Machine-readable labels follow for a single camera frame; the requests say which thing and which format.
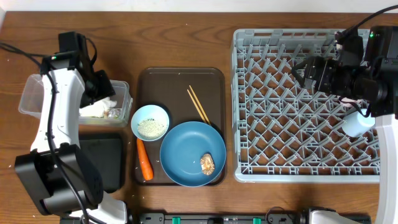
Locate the light blue rice bowl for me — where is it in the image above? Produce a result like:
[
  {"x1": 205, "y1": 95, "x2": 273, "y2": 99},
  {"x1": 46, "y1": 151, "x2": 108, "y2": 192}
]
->
[{"x1": 131, "y1": 105, "x2": 170, "y2": 141}]

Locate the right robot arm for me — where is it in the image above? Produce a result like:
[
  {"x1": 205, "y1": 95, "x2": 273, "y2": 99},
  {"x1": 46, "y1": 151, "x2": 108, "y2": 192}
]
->
[{"x1": 292, "y1": 26, "x2": 397, "y2": 223}]

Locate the dark blue plate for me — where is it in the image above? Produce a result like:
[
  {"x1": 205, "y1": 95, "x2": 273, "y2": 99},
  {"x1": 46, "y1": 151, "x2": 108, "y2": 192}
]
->
[{"x1": 160, "y1": 121, "x2": 226, "y2": 187}]

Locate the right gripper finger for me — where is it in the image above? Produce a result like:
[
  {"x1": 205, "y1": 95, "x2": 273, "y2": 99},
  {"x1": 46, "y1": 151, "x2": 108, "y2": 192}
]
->
[
  {"x1": 292, "y1": 58, "x2": 310, "y2": 70},
  {"x1": 291, "y1": 70, "x2": 305, "y2": 88}
]

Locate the light blue plastic cup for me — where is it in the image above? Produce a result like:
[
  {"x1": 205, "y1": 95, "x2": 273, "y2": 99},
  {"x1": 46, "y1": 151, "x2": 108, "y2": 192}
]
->
[{"x1": 341, "y1": 109, "x2": 375, "y2": 138}]

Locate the black waste tray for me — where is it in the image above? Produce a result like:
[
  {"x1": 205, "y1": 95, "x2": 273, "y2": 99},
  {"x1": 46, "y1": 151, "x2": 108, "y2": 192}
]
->
[{"x1": 79, "y1": 133, "x2": 125, "y2": 194}]

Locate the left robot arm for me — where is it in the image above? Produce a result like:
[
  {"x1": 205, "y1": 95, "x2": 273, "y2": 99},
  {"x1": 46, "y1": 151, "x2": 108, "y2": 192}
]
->
[{"x1": 14, "y1": 32, "x2": 129, "y2": 223}]

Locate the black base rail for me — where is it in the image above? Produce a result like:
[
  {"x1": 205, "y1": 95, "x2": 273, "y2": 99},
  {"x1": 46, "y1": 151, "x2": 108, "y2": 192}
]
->
[{"x1": 60, "y1": 205, "x2": 374, "y2": 224}]

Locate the yellow green snack wrapper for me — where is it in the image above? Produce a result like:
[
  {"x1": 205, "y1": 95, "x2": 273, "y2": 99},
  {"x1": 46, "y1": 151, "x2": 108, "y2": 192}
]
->
[{"x1": 104, "y1": 108, "x2": 122, "y2": 119}]

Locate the orange carrot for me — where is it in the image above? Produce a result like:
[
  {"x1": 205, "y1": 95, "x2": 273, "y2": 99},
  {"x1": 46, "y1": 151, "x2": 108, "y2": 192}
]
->
[{"x1": 136, "y1": 138, "x2": 154, "y2": 181}]

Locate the brown mushroom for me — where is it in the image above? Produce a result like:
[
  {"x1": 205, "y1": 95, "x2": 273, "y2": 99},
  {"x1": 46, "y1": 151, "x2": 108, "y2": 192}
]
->
[{"x1": 200, "y1": 153, "x2": 215, "y2": 175}]

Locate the grey dishwasher rack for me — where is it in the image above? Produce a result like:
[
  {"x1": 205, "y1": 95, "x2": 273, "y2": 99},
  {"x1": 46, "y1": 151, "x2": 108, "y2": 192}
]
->
[{"x1": 231, "y1": 29, "x2": 380, "y2": 184}]

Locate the dark brown serving tray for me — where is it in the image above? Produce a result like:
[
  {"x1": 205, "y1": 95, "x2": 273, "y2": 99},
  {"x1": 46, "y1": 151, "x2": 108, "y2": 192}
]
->
[{"x1": 131, "y1": 68, "x2": 226, "y2": 187}]

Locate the wooden chopstick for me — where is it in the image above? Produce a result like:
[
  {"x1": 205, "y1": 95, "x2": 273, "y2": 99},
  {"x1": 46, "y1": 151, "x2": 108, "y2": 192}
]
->
[
  {"x1": 188, "y1": 85, "x2": 211, "y2": 125},
  {"x1": 187, "y1": 90, "x2": 207, "y2": 123}
]

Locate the white tissue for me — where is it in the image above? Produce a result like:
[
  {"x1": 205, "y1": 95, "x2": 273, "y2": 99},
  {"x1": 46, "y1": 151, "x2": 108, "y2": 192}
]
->
[{"x1": 79, "y1": 97, "x2": 117, "y2": 118}]

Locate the white rice pile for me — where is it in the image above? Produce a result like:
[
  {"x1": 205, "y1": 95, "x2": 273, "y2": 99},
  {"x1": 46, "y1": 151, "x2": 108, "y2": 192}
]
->
[{"x1": 137, "y1": 118, "x2": 167, "y2": 140}]

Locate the clear plastic bin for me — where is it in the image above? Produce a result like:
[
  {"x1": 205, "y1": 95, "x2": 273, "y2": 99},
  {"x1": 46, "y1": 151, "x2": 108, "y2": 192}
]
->
[{"x1": 18, "y1": 74, "x2": 132, "y2": 128}]

